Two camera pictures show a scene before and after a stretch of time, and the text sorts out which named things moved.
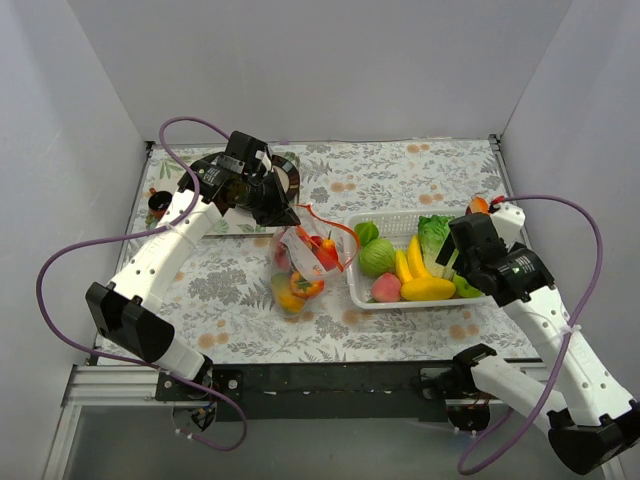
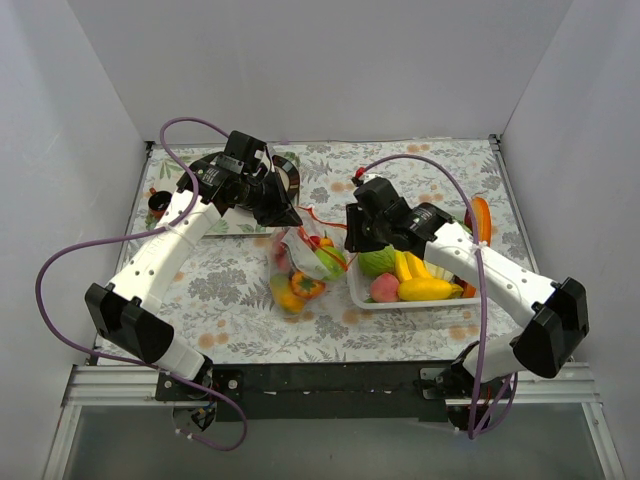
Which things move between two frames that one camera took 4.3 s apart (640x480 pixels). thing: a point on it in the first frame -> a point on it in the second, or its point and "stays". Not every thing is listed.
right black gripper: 460,248 -> 361,230
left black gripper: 275,198 stays
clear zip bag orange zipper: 304,255 stays
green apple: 464,289 -> 334,260
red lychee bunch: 282,257 stays
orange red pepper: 304,288 stays
